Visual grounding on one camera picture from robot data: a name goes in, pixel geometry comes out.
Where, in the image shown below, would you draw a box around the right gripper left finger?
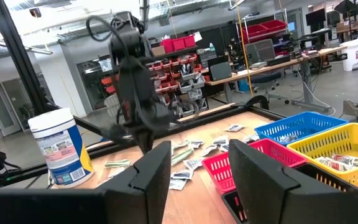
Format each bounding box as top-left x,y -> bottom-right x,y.
97,140 -> 172,224

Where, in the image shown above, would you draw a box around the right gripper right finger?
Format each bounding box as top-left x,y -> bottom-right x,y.
227,138 -> 351,224

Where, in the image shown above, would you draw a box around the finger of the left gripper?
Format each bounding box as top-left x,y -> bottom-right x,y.
100,123 -> 135,146
134,127 -> 155,155

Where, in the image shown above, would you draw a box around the white packet red print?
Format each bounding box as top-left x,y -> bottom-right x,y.
314,156 -> 351,172
331,153 -> 358,168

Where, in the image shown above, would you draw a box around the green striped bandage wrapper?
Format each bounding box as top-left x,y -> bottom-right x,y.
171,140 -> 191,150
104,159 -> 132,169
171,148 -> 195,167

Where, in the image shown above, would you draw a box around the red plastic basket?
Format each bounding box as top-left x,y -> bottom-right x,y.
201,138 -> 310,195

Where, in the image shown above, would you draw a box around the parts rack with bins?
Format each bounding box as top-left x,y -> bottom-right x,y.
144,52 -> 211,119

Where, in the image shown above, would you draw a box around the white-lidded wipes canister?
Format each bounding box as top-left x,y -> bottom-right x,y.
27,107 -> 95,189

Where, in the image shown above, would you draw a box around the black plastic basket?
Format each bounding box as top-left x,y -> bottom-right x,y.
221,162 -> 356,224

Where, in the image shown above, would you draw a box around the blue plastic basket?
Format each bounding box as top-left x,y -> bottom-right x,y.
254,111 -> 350,147

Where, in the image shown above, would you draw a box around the red bins row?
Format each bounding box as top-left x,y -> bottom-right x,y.
160,34 -> 197,54

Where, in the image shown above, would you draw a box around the grey laptop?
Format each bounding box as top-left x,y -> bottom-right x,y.
208,55 -> 233,82

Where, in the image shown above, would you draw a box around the yellow plastic basket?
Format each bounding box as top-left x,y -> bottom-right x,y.
286,122 -> 358,191

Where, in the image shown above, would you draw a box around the wooden desk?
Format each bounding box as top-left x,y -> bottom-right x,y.
204,45 -> 347,105

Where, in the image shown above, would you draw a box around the glass door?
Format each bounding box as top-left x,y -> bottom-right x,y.
0,83 -> 22,138

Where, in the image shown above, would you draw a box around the grey office chair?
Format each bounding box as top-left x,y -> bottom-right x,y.
245,39 -> 291,105

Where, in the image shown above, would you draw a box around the red bins on shelf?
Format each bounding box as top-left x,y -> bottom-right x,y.
242,19 -> 288,41

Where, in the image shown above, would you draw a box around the white trash bin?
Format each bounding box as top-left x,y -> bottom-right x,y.
339,37 -> 358,72

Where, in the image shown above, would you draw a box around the black desk monitor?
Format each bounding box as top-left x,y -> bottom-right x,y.
305,7 -> 327,27

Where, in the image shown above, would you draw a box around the yellow hanging cable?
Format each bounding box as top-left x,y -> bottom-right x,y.
235,0 -> 254,98

